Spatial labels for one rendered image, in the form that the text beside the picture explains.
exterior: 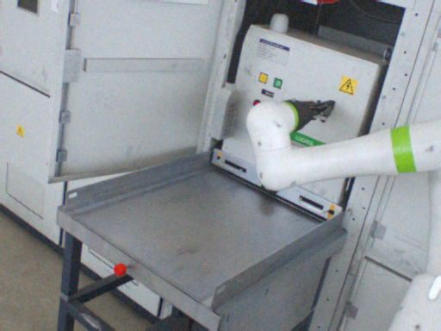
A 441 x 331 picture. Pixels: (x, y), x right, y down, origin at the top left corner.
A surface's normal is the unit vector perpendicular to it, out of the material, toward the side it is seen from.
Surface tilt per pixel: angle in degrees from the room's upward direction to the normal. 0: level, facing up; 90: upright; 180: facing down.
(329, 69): 90
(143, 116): 90
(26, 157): 90
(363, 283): 90
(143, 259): 0
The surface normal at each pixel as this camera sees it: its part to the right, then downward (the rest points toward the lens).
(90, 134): 0.63, 0.40
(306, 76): -0.61, 0.19
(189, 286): 0.18, -0.91
